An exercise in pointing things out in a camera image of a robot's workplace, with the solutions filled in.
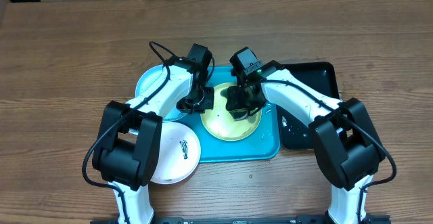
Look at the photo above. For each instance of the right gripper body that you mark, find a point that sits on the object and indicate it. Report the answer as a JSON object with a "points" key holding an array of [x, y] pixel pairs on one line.
{"points": [[242, 100]]}

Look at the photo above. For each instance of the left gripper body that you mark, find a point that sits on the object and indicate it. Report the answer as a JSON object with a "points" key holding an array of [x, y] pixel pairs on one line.
{"points": [[197, 101]]}

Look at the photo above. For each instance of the yellow-green plate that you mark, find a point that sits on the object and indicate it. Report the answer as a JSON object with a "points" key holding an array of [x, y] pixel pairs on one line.
{"points": [[220, 123]]}

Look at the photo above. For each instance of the light blue plate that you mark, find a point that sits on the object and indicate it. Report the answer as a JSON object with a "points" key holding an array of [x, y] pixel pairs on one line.
{"points": [[147, 79]]}

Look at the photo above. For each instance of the green scrubbing sponge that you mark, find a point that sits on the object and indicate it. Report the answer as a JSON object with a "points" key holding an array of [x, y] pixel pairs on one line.
{"points": [[240, 114]]}

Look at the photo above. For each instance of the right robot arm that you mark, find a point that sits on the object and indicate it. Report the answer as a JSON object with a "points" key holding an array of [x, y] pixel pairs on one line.
{"points": [[346, 145]]}

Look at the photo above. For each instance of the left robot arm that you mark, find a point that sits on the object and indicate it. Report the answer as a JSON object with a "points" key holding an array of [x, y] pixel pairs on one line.
{"points": [[125, 154]]}

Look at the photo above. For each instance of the black plastic tray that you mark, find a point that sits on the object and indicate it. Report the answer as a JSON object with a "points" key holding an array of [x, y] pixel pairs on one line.
{"points": [[320, 76]]}

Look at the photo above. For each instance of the white plate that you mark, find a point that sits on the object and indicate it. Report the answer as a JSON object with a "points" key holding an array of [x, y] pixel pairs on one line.
{"points": [[167, 154]]}

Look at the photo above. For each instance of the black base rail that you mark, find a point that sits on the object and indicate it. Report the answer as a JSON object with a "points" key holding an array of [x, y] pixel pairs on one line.
{"points": [[300, 219]]}

